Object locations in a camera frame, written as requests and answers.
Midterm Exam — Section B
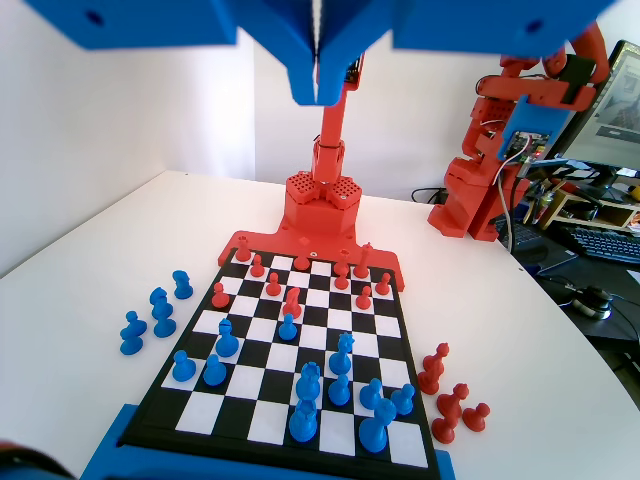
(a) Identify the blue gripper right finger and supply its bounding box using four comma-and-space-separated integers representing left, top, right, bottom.
316, 0, 396, 107

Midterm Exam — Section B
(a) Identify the white cable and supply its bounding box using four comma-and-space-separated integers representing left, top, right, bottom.
494, 134, 531, 254

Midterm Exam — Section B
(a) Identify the red round game piece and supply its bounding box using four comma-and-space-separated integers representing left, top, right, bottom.
436, 382, 472, 425

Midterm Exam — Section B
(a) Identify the blue base plate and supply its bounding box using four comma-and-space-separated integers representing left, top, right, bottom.
74, 402, 455, 480

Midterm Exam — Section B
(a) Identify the black keyboard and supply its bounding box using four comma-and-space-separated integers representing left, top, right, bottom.
559, 224, 640, 266

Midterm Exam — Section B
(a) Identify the red base plate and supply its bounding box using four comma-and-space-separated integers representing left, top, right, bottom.
217, 227, 407, 294

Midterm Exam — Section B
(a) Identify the wooden monitor riser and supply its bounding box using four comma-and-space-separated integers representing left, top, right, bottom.
541, 177, 640, 232

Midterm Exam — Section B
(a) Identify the camera circuit board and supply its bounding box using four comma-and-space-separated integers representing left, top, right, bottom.
343, 49, 365, 87

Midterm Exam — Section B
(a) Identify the dark laptop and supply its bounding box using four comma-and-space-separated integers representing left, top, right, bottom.
507, 219, 584, 276

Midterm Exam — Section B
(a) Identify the computer monitor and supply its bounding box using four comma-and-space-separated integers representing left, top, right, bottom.
552, 38, 640, 174

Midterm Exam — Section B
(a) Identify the black cable bundle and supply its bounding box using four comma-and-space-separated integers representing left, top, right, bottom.
410, 186, 447, 206

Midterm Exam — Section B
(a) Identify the black and white chessboard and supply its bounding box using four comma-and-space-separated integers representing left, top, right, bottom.
118, 247, 444, 474

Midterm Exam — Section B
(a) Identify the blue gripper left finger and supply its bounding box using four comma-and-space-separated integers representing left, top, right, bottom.
238, 0, 318, 107

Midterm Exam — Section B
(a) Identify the blue chess knight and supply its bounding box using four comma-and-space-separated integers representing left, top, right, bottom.
172, 269, 195, 301
148, 286, 170, 314

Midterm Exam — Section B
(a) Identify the red chess king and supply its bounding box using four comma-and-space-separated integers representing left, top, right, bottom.
351, 241, 376, 279

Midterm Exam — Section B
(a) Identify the blue chess bishop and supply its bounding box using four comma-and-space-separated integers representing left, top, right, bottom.
214, 318, 239, 359

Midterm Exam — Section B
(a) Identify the black computer mouse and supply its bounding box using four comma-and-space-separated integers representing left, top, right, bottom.
571, 284, 614, 321

